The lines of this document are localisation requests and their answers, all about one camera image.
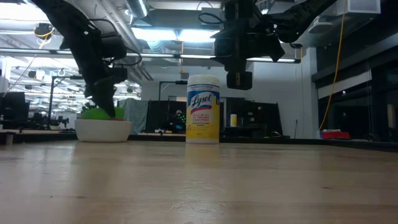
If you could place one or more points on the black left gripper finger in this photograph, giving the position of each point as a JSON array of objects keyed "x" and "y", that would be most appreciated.
[
  {"x": 91, "y": 94},
  {"x": 107, "y": 101}
]

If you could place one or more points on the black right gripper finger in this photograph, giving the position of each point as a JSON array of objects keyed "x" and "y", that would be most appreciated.
[
  {"x": 239, "y": 81},
  {"x": 244, "y": 14}
]

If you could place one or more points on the green plastic bowl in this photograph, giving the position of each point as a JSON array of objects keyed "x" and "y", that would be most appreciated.
[{"x": 93, "y": 114}]

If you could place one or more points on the white plastic bowl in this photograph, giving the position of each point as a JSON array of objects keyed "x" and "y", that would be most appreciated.
[{"x": 103, "y": 130}]

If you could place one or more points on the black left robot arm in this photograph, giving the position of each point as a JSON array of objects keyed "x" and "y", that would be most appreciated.
[{"x": 77, "y": 34}]

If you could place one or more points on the background black robot arm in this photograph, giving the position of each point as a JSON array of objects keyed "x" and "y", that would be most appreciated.
[{"x": 57, "y": 120}]

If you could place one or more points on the grey cloth cover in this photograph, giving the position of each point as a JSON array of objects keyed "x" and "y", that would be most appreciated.
[{"x": 135, "y": 115}]

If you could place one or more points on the black cabinet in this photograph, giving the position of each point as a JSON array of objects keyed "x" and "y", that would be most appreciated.
[{"x": 258, "y": 115}]

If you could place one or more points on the yellow cup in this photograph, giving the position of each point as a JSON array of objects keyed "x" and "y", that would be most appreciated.
[{"x": 233, "y": 120}]

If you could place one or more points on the Lysol wipes canister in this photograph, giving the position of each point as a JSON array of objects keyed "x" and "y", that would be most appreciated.
[{"x": 202, "y": 112}]

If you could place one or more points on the black partition panel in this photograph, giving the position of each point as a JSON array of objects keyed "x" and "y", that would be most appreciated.
[{"x": 160, "y": 116}]

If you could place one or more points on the long linear ceiling light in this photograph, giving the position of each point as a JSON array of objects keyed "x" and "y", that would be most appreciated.
[{"x": 155, "y": 56}]

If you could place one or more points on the person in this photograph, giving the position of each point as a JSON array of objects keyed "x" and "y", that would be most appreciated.
[{"x": 178, "y": 119}]

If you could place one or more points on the black computer monitor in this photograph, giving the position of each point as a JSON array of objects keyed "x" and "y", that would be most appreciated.
[{"x": 12, "y": 109}]

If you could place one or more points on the white ceiling air unit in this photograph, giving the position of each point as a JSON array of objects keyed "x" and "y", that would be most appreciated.
[{"x": 351, "y": 12}]

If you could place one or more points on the red flat box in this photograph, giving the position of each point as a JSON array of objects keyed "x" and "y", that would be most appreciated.
[{"x": 335, "y": 135}]

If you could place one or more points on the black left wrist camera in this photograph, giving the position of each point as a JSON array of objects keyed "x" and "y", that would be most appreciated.
[{"x": 119, "y": 75}]

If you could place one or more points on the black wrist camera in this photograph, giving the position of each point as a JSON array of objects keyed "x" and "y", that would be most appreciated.
[
  {"x": 223, "y": 46},
  {"x": 119, "y": 75}
]

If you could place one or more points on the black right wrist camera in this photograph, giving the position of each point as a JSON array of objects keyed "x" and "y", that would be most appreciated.
[{"x": 223, "y": 46}]

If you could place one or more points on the black metal frame stand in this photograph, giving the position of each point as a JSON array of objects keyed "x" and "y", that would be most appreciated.
[{"x": 51, "y": 93}]

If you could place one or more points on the black table edge rail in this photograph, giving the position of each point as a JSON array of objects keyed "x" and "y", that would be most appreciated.
[{"x": 248, "y": 140}]

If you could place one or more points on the grey table post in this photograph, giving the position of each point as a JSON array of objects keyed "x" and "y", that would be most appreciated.
[{"x": 9, "y": 138}]

